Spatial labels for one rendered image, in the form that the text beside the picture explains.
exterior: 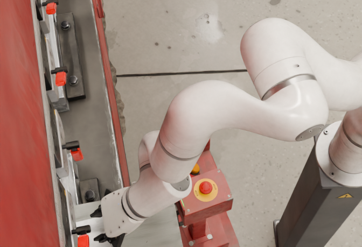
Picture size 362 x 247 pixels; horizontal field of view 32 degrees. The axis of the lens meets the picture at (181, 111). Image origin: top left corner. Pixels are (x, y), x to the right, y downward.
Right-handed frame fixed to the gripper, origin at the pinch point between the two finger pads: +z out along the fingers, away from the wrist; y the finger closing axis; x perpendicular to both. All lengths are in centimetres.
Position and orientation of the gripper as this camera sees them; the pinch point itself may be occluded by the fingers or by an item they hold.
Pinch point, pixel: (100, 225)
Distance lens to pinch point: 161.6
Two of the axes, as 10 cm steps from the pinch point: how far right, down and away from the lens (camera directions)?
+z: -6.1, 4.4, 6.6
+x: 7.7, 1.3, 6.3
